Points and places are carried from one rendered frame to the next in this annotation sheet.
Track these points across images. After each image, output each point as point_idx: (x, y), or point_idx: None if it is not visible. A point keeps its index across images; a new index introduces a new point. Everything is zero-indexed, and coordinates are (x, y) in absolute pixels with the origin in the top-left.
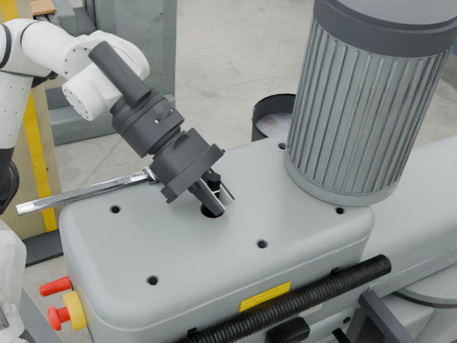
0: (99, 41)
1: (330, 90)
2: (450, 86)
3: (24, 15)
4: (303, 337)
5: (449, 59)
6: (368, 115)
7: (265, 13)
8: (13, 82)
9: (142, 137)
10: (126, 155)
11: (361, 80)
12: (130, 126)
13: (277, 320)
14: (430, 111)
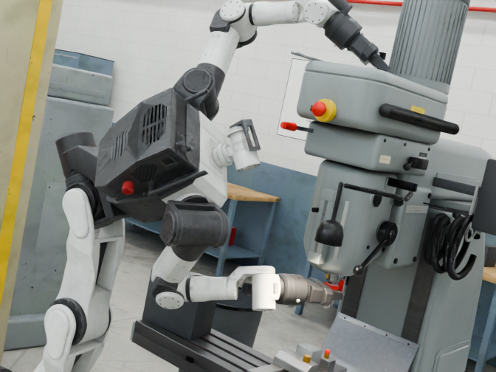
0: (307, 1)
1: (425, 21)
2: (319, 325)
3: (31, 148)
4: (426, 166)
5: (310, 309)
6: (443, 30)
7: (131, 274)
8: (235, 35)
9: (350, 26)
10: (33, 365)
11: (441, 10)
12: (343, 22)
13: (427, 120)
14: (312, 339)
